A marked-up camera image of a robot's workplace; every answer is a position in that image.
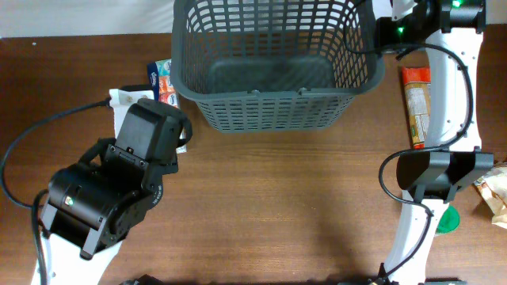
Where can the beige snack bag right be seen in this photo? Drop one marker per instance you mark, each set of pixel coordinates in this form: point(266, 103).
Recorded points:
point(492, 188)

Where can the grey plastic lattice basket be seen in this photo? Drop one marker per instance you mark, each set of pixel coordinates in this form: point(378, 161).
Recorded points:
point(273, 65)

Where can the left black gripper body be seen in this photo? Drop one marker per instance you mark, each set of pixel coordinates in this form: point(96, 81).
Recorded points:
point(109, 153)

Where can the orange pasta packet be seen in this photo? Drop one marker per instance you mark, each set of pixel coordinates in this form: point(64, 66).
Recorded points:
point(417, 84)

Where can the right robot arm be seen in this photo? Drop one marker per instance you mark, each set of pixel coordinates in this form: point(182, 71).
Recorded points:
point(451, 159)

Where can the colourful tissue pack strip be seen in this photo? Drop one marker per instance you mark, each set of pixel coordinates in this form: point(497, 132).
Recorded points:
point(158, 74)

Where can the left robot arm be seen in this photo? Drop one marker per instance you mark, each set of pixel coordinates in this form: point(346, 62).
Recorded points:
point(80, 221)

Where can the green lid spice jar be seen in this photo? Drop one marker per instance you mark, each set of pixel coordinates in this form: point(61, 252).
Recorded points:
point(449, 221)

